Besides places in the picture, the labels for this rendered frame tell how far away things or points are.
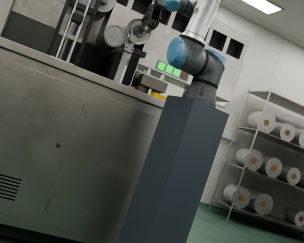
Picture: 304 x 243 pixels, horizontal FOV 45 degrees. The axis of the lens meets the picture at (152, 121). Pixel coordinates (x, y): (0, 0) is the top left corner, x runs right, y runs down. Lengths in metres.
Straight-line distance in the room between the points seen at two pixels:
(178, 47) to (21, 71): 0.73
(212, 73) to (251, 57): 4.14
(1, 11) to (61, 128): 0.73
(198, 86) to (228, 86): 1.21
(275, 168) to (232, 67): 2.88
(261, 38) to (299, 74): 0.87
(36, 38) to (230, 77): 1.37
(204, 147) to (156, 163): 0.21
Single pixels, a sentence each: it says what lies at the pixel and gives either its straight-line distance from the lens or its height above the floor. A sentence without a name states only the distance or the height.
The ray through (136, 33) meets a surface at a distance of 2.13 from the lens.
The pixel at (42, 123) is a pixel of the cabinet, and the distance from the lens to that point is 1.77.
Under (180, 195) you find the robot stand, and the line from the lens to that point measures 1.50.
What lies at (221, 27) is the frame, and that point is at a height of 1.61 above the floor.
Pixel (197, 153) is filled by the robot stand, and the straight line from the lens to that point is 1.50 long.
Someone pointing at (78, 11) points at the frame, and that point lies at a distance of 2.00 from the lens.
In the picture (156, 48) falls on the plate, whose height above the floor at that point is 1.28.
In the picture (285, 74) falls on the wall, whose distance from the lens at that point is 6.03.
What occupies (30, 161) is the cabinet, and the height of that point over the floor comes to 0.41.
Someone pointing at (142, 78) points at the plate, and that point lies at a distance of 2.09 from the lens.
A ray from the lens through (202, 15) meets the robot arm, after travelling 1.53.
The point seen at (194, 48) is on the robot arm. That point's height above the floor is 1.09.
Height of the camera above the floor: 0.70
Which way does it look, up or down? 3 degrees up
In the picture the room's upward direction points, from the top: 19 degrees clockwise
